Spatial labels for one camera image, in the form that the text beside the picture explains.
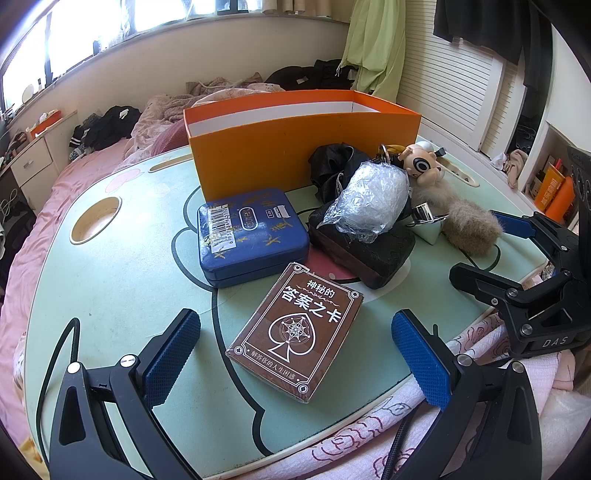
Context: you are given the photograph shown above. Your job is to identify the window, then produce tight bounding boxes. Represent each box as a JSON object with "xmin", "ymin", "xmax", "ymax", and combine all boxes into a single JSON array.
[{"xmin": 0, "ymin": 0, "xmax": 352, "ymax": 93}]

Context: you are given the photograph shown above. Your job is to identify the small orange tray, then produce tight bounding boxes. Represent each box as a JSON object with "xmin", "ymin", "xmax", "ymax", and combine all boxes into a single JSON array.
[{"xmin": 30, "ymin": 113, "xmax": 63, "ymax": 137}]

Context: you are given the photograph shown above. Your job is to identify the clear plastic bundle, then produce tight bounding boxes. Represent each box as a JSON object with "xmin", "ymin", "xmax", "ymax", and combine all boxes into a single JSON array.
[{"xmin": 316, "ymin": 161, "xmax": 411, "ymax": 244}]

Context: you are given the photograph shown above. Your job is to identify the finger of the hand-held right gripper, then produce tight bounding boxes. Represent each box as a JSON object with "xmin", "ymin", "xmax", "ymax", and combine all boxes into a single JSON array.
[
  {"xmin": 449, "ymin": 261, "xmax": 577, "ymax": 309},
  {"xmin": 490, "ymin": 210, "xmax": 581, "ymax": 278}
]

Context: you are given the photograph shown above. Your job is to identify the pink bed sheet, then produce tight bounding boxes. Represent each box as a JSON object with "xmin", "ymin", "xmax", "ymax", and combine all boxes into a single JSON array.
[{"xmin": 0, "ymin": 134, "xmax": 153, "ymax": 462}]

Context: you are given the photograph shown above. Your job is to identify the pink fluffy blanket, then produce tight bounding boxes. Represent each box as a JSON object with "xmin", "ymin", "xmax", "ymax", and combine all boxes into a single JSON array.
[{"xmin": 129, "ymin": 74, "xmax": 287, "ymax": 153}]

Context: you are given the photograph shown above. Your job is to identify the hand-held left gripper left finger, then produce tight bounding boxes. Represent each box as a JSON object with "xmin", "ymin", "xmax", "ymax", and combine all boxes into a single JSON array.
[{"xmin": 48, "ymin": 308, "xmax": 202, "ymax": 480}]

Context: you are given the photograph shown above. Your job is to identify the pink crumpled cloth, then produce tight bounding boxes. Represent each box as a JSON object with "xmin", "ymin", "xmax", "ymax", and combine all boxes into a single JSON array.
[{"xmin": 492, "ymin": 150, "xmax": 527, "ymax": 188}]

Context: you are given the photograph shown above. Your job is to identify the white louvered door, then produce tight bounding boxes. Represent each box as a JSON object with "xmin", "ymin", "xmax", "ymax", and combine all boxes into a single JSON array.
[{"xmin": 397, "ymin": 28, "xmax": 509, "ymax": 153}]

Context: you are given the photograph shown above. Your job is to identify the light green hanging garment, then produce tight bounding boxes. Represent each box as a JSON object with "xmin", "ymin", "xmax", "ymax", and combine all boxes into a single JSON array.
[{"xmin": 341, "ymin": 0, "xmax": 407, "ymax": 100}]

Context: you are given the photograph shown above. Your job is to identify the blue tin box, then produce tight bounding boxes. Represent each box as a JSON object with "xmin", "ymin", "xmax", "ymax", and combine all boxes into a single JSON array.
[{"xmin": 196, "ymin": 187, "xmax": 310, "ymax": 289}]

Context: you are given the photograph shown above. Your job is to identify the maroon cushion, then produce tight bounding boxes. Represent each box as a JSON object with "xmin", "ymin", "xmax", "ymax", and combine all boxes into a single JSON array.
[{"xmin": 150, "ymin": 121, "xmax": 192, "ymax": 155}]

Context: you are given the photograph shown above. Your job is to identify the white wall shelf with books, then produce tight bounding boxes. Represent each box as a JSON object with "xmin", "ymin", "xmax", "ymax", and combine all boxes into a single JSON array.
[{"xmin": 517, "ymin": 120, "xmax": 591, "ymax": 232}]

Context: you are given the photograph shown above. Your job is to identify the black embossed box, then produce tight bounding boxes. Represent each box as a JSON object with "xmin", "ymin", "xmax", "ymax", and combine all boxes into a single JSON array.
[{"xmin": 308, "ymin": 203, "xmax": 416, "ymax": 291}]

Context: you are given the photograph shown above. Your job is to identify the doll keychain with fur tail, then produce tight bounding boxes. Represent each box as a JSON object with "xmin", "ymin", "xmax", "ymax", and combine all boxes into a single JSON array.
[{"xmin": 379, "ymin": 141, "xmax": 504, "ymax": 257}]

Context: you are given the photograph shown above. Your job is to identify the brown card box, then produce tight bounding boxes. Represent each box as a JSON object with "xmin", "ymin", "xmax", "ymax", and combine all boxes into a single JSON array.
[{"xmin": 225, "ymin": 262, "xmax": 365, "ymax": 406}]

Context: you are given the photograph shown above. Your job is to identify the black striped clothes pile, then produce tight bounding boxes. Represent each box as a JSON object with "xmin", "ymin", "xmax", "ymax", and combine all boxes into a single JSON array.
[{"xmin": 69, "ymin": 105, "xmax": 141, "ymax": 162}]

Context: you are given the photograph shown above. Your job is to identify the black braided cable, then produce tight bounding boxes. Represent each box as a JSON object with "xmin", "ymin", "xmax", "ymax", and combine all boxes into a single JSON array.
[{"xmin": 379, "ymin": 413, "xmax": 416, "ymax": 480}]

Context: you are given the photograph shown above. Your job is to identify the black hanging garment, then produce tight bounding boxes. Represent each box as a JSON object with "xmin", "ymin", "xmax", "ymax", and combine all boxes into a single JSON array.
[{"xmin": 434, "ymin": 0, "xmax": 555, "ymax": 88}]

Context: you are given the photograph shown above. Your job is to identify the white drawer cabinet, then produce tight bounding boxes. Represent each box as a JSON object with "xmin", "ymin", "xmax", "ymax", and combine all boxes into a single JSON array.
[{"xmin": 0, "ymin": 111, "xmax": 79, "ymax": 204}]

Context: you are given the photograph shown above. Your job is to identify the pink floral blanket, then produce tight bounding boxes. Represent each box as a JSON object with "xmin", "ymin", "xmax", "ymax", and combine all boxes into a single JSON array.
[{"xmin": 198, "ymin": 272, "xmax": 573, "ymax": 480}]

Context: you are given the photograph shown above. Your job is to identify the black lace cloth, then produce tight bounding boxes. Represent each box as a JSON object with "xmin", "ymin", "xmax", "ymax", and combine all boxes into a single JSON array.
[{"xmin": 308, "ymin": 143, "xmax": 370, "ymax": 204}]

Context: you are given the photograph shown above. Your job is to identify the orange cardboard box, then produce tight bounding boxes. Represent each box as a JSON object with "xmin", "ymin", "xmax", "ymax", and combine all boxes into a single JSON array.
[{"xmin": 183, "ymin": 89, "xmax": 422, "ymax": 204}]

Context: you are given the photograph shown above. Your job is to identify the orange books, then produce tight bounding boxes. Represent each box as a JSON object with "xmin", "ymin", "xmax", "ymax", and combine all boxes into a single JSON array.
[{"xmin": 536, "ymin": 159, "xmax": 575, "ymax": 222}]

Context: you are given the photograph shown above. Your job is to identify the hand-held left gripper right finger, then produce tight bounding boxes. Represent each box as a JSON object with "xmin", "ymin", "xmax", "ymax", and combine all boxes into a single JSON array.
[{"xmin": 391, "ymin": 310, "xmax": 542, "ymax": 480}]

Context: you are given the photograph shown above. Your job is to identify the green cartoon print desktop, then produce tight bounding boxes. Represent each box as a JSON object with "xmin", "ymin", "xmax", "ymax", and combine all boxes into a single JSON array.
[{"xmin": 25, "ymin": 138, "xmax": 555, "ymax": 480}]

